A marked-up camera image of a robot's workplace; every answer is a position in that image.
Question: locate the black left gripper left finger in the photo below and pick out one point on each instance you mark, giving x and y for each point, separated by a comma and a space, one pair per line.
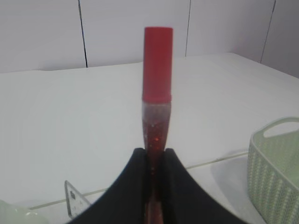
124, 202

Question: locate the green wavy glass plate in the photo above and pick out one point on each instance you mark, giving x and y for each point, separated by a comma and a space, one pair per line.
11, 214

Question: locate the red glitter pen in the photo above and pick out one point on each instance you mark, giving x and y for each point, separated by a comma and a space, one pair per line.
156, 108

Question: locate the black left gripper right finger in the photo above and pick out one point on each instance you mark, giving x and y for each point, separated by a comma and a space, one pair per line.
184, 201

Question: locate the green plastic woven basket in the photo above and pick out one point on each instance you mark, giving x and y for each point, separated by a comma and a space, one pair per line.
273, 174

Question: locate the clear plastic ruler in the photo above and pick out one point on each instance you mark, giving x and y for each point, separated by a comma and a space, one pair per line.
76, 203

